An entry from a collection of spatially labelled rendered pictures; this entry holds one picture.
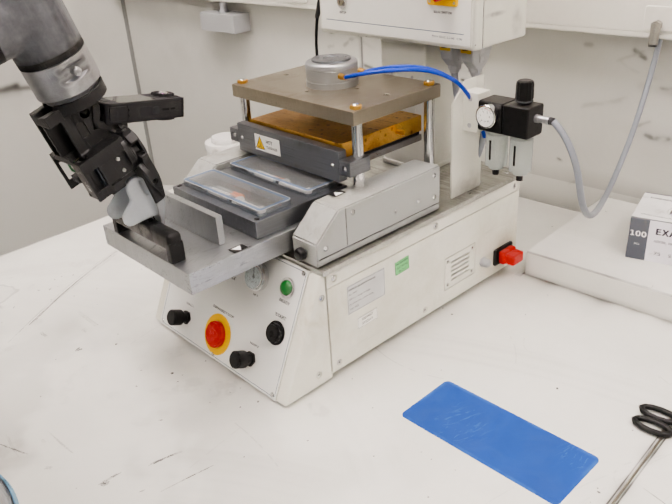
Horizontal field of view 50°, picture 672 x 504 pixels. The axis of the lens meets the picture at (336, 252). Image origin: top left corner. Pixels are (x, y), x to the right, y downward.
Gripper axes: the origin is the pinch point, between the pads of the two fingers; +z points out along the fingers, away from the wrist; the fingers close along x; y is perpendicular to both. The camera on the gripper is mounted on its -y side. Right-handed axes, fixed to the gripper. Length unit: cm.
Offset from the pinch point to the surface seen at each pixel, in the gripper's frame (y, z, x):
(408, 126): -36.0, 7.1, 12.6
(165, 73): -78, 42, -129
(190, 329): 2.4, 23.5, -5.9
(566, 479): -7, 29, 52
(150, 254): 4.7, 2.4, 2.1
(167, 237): 3.6, -1.5, 7.2
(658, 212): -60, 34, 40
